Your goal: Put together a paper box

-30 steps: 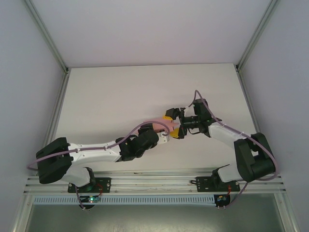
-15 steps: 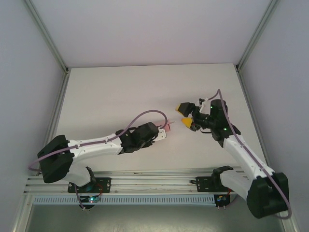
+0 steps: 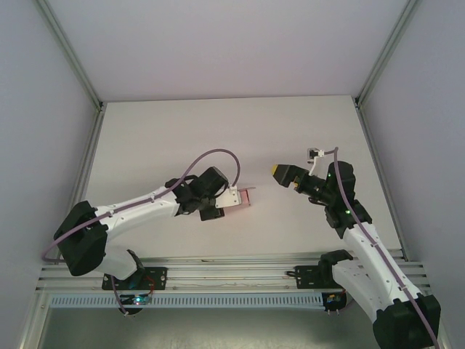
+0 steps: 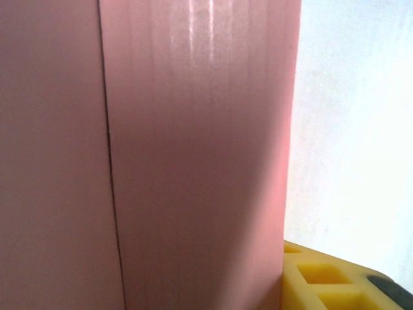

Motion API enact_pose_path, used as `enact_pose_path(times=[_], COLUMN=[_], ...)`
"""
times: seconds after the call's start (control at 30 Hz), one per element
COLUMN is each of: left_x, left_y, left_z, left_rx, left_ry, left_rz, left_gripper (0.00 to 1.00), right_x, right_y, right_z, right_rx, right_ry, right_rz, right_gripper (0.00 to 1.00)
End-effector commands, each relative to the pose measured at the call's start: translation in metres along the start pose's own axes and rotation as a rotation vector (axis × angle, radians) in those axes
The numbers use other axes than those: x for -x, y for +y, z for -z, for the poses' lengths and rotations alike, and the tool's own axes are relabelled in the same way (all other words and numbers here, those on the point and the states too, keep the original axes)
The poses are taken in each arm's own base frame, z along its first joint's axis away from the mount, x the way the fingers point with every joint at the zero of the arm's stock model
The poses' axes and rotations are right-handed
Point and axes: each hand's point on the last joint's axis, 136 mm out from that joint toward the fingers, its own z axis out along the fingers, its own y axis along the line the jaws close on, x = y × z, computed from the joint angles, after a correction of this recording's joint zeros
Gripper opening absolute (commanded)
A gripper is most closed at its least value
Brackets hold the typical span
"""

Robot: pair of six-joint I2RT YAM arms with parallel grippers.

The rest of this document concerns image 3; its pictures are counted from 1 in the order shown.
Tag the aluminium mounting rail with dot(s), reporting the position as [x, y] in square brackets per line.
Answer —
[225, 272]

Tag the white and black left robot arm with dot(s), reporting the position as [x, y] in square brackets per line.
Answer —
[138, 211]

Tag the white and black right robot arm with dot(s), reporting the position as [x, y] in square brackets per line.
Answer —
[370, 261]

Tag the small green circuit board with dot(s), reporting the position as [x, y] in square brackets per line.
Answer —
[331, 299]

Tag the black round disc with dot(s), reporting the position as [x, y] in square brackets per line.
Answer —
[334, 308]
[130, 312]

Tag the aluminium frame post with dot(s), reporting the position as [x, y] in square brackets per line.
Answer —
[384, 54]
[74, 58]

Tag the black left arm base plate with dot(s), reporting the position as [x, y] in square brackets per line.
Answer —
[160, 278]

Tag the circuit board with green light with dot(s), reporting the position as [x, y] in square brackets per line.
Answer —
[138, 300]

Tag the aluminium table side rail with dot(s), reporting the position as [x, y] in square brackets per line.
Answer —
[90, 160]
[375, 160]

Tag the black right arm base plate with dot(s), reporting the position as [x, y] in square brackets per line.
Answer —
[303, 280]

